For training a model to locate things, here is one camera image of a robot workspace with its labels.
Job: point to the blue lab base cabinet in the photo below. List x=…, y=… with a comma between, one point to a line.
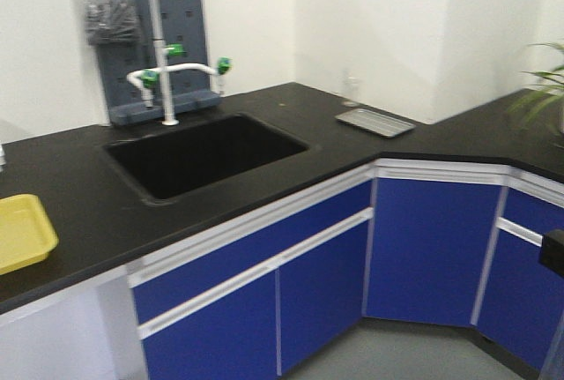
x=432, y=243

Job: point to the yellow plastic tray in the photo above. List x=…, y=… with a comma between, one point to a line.
x=27, y=235

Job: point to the black lab sink basin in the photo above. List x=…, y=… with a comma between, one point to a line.
x=165, y=166

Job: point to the grey pegboard drying rack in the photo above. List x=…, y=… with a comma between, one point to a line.
x=183, y=23

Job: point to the white gooseneck lab faucet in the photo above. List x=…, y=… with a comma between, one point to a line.
x=145, y=79

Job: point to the grey metal tray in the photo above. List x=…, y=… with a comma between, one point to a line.
x=378, y=123

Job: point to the green potted plant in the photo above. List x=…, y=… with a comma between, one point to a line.
x=547, y=93

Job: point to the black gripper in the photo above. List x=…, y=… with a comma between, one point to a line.
x=551, y=253

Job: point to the clear glass flask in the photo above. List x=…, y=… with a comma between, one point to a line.
x=351, y=89

